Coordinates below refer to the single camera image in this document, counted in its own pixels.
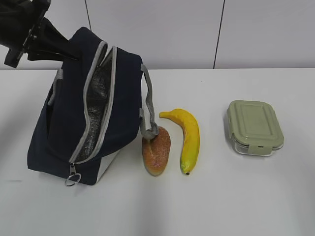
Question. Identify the brown bread loaf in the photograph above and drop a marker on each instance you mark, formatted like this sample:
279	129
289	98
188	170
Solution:
156	151

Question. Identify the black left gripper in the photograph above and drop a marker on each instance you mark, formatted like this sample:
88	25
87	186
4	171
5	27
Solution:
20	17

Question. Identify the green lid glass container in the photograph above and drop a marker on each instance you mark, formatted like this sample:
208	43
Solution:
253	128

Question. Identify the yellow banana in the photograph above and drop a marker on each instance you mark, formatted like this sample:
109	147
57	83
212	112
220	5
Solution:
191	134

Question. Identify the navy insulated lunch bag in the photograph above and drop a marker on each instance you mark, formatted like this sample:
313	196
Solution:
95	107

